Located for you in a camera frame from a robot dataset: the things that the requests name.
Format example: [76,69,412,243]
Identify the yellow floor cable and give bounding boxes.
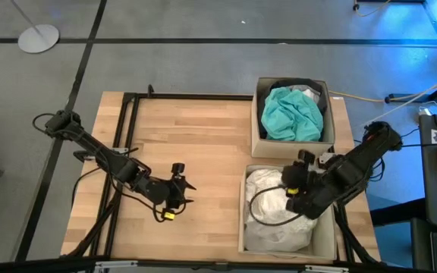
[328,89,388,104]

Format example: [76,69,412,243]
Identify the white lace garment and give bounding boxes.
[244,168,318,238]

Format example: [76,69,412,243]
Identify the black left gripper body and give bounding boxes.
[138,162,186,221]

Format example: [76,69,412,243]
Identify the dark grey garment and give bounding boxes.
[258,77,328,140]

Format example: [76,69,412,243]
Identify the thin grey stand pole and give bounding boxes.
[11,0,47,37]

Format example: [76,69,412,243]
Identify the white floor cable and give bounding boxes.
[362,66,437,126]

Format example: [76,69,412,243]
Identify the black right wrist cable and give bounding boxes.
[248,184,305,228]

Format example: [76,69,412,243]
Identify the beige fabric storage box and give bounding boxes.
[250,77,336,160]
[237,163,338,263]

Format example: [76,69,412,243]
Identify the cream cable with black plug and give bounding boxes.
[353,0,392,18]

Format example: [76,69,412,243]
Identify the round grey stand base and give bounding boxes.
[17,24,61,55]

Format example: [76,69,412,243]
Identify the black horizontal beam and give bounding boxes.
[0,256,109,273]

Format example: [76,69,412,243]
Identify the silver metal bracket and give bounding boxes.
[95,260,140,272]
[304,265,351,273]

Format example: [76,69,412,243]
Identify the black aluminium table frame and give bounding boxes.
[61,83,382,273]

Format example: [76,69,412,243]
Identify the teal garment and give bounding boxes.
[260,86,325,143]

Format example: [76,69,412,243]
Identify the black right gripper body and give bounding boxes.
[281,150,339,221]

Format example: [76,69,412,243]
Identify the black floor beam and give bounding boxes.
[369,197,426,228]

